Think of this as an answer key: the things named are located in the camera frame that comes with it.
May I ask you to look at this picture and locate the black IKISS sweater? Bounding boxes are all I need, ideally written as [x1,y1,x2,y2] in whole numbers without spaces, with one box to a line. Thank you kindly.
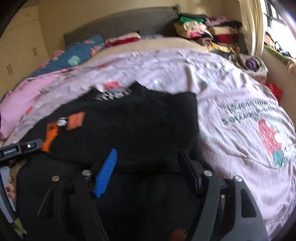
[16,83,210,240]

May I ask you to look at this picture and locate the pile of folded clothes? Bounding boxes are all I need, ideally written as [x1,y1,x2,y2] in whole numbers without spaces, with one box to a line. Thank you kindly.
[174,14,248,55]

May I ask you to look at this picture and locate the left hand painted nails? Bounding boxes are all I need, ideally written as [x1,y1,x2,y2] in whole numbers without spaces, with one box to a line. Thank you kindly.
[5,164,22,200]

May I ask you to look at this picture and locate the pink quilt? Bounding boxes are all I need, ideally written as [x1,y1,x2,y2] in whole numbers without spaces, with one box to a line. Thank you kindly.
[1,68,80,141]

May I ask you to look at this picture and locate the blue leaf print blanket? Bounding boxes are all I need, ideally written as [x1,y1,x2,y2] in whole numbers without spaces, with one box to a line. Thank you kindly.
[29,35,105,77]

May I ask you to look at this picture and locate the lilac strawberry print quilt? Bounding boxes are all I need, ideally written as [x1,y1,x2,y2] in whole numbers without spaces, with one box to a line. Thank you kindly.
[6,48,295,239]

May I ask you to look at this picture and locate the beige wardrobe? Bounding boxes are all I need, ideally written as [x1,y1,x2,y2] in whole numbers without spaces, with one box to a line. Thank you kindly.
[1,6,48,96]

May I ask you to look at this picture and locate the red and white pillow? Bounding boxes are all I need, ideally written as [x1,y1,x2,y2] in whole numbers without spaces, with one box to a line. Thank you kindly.
[105,32,142,48]

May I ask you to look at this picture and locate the beige bed sheet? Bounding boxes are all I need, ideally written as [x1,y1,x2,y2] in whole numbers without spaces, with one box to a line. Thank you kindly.
[81,37,208,67]

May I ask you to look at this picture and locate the red plastic bag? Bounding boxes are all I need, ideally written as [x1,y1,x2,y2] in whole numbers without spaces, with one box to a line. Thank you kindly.
[267,82,283,101]

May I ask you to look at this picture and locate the grey bed headboard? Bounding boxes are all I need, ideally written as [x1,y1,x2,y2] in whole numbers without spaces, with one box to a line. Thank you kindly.
[63,4,180,47]

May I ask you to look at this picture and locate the purple cloth bundle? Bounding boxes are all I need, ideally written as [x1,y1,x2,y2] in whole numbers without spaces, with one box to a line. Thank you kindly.
[228,53,268,84]

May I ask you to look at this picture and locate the clutter on windowsill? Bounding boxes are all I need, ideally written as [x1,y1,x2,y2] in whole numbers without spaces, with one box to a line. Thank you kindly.
[264,31,295,74]

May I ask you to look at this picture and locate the cream curtain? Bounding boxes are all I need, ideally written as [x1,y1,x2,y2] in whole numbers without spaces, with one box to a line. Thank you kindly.
[239,0,264,58]

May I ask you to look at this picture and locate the window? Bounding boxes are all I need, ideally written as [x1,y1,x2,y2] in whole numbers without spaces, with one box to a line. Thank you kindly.
[264,1,295,41]

